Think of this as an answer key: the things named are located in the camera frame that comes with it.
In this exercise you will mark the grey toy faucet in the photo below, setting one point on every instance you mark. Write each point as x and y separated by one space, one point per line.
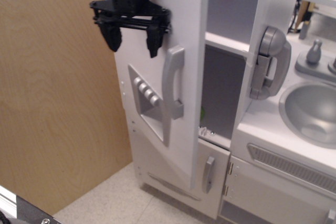
314 63

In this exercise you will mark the black metal base frame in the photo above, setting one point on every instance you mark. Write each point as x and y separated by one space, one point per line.
15 209

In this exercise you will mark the white fridge door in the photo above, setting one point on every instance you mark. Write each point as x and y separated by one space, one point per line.
188 20

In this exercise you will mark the grey toy sink basin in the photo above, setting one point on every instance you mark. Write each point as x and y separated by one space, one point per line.
308 110

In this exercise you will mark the white magnetic door catch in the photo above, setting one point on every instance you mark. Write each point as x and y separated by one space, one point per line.
205 132

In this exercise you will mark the white lower freezer door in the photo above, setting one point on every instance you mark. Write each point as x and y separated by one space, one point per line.
152 169

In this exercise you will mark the grey lower door handle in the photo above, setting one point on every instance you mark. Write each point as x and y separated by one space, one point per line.
207 175

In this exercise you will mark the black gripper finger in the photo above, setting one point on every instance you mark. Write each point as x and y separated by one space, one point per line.
112 35
154 39

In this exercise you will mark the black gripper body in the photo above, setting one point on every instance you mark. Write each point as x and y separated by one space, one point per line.
133 14

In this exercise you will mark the grey ice dispenser panel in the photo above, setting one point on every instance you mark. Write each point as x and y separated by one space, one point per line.
150 107

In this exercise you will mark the grey toy telephone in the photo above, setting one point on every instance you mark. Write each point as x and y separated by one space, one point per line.
272 64

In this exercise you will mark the white toy fridge cabinet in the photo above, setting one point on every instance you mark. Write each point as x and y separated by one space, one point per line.
232 39

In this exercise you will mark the grey vent grille panel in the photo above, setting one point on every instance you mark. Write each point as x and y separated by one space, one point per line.
292 168

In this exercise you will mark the white oven door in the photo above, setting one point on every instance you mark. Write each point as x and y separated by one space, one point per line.
255 195

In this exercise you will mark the green toy broccoli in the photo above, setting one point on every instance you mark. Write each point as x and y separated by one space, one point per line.
202 113

